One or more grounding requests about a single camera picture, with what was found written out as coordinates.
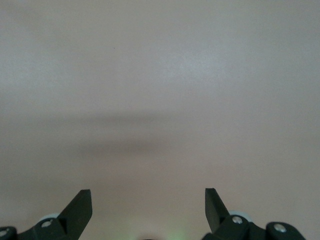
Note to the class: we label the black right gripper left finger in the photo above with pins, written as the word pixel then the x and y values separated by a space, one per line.
pixel 75 213

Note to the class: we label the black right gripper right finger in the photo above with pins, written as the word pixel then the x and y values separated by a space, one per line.
pixel 215 212

